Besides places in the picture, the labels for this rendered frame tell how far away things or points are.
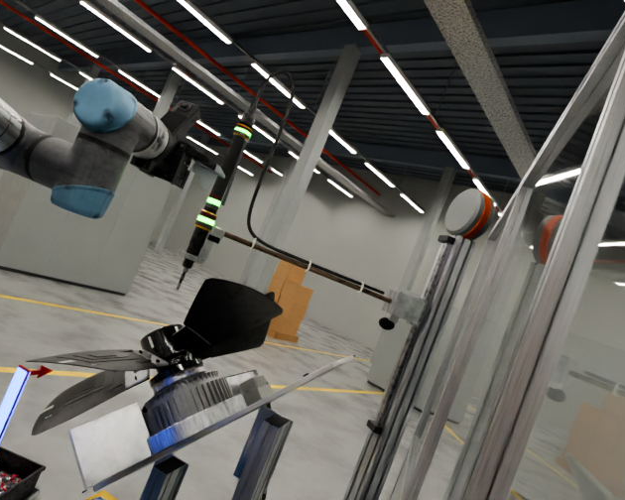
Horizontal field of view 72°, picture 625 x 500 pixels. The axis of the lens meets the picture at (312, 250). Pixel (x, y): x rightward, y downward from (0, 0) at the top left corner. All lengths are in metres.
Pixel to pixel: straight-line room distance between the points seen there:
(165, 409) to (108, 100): 0.75
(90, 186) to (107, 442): 0.67
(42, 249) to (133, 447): 6.30
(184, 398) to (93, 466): 0.23
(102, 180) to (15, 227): 6.51
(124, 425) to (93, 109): 0.75
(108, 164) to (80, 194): 0.06
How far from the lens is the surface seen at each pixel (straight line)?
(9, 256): 7.28
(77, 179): 0.69
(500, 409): 0.52
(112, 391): 1.28
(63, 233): 7.36
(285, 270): 9.48
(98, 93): 0.69
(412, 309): 1.29
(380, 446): 1.38
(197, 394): 1.15
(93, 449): 1.17
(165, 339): 1.21
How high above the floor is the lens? 1.53
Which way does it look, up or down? 3 degrees up
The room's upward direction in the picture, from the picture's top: 22 degrees clockwise
